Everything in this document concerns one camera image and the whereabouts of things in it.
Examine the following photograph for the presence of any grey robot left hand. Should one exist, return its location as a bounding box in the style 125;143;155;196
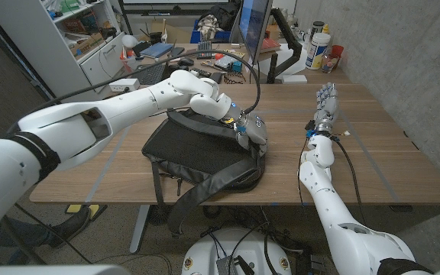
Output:
235;113;269;157

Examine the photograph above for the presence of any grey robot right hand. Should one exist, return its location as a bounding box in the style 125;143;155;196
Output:
313;82;339;133

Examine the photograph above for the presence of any black backpack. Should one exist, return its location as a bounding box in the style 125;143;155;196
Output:
141;108;267;238

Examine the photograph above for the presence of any dark-lid bottle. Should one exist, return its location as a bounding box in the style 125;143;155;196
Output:
310;21;326;39

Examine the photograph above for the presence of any black laptop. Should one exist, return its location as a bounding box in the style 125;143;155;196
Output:
131;40;178;86

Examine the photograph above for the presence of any glass jar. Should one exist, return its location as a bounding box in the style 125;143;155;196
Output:
321;53;338;74

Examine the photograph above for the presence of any flat white box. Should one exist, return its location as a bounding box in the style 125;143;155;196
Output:
280;74;309;85

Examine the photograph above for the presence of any white wipes canister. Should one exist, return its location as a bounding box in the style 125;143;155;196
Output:
305;32;332;71

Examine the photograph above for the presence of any red cup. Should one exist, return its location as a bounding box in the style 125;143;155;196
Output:
329;44;345;70

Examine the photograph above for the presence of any silver flat device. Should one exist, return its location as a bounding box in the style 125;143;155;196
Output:
214;52;244;70

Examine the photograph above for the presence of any red book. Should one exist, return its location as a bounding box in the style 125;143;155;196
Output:
260;37;282;53

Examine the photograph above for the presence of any black round case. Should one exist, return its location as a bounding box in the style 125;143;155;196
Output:
167;63;189;75

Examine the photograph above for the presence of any small black keyboard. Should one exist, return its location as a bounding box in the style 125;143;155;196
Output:
196;40;213;60

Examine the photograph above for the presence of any blue storage bin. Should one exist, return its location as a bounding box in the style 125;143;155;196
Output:
189;18;231;44

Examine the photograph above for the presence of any computer monitor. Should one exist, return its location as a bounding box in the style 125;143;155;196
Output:
238;0;273;65

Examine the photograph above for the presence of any beige crumpled cloth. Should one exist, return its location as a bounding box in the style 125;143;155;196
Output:
196;14;221;39

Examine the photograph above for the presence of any black bag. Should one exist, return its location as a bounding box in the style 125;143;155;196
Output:
199;0;242;32

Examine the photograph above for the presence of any white robot torso base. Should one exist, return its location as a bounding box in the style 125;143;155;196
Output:
181;228;293;275

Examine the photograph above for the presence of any blue notebook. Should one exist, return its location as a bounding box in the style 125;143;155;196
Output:
150;41;175;59

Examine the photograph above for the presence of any brown cardboard sheet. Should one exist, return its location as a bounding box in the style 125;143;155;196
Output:
150;21;193;44

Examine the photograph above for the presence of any small black fan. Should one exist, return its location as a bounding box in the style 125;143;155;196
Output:
147;205;171;225

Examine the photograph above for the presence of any white power strip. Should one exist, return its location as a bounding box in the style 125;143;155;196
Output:
108;78;141;93

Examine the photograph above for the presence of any white table leg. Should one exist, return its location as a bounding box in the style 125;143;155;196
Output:
129;205;151;254

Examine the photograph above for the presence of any round white lamp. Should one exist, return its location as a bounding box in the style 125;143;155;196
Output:
121;34;139;50

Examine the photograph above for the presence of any yellow floor pad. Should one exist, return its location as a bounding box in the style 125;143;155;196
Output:
65;204;108;222

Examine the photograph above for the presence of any cardboard box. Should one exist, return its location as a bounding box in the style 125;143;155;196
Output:
69;33;106;57

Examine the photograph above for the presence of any black shoe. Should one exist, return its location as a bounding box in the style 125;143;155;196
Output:
47;205;90;249

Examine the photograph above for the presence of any white shelf cabinet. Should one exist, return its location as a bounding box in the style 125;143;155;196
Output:
0;0;128;115

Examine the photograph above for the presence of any person's leg in jeans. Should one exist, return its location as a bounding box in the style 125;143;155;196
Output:
0;217;53;267

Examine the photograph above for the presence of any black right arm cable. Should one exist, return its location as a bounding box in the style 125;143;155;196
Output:
332;135;368;226

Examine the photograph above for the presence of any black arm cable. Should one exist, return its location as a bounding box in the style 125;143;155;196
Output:
8;49;261;134
332;135;368;226

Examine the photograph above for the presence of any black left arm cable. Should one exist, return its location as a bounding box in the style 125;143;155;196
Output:
8;49;261;134

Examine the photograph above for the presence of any whiteboard with black frame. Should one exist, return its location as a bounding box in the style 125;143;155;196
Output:
119;0;231;17

